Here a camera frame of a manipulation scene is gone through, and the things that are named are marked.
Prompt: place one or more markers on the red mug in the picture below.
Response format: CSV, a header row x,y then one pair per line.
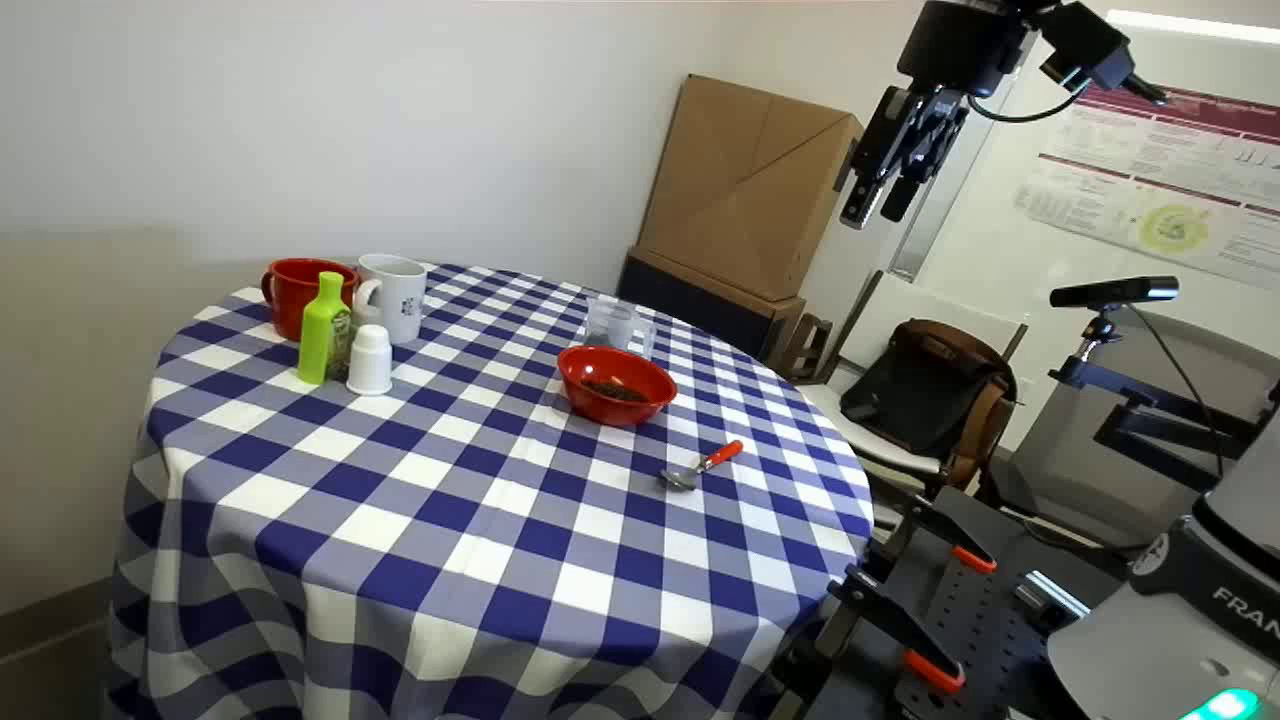
x,y
284,303

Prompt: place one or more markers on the white mug with print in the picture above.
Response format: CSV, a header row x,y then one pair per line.
x,y
401,305

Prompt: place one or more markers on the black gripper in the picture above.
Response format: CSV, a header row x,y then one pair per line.
x,y
967,47

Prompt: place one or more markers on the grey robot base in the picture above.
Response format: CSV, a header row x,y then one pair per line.
x,y
1162,655

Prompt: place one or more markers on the green plastic bottle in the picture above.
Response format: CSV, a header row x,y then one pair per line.
x,y
322,343

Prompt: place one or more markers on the brown leather bag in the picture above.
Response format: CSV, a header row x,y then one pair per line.
x,y
922,385

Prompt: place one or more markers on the blue black camera stand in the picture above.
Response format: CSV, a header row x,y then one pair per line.
x,y
1162,425

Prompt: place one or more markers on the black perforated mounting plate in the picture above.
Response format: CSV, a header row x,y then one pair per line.
x,y
985,624

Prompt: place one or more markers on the small white plastic bottle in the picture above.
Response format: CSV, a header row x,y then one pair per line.
x,y
369,363

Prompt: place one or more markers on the large brown cardboard box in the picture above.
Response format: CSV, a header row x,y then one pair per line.
x,y
743,184

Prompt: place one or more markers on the blue white checked tablecloth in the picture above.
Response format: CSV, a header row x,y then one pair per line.
x,y
440,534

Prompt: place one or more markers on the black stereo camera bar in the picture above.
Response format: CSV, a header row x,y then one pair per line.
x,y
1112,290

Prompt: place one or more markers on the red bowl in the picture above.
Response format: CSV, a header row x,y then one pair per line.
x,y
585,385

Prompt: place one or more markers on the white poster maroon header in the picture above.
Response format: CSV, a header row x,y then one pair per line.
x,y
1162,173

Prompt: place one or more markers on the grey metal cabinet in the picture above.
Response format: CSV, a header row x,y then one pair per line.
x,y
1067,455

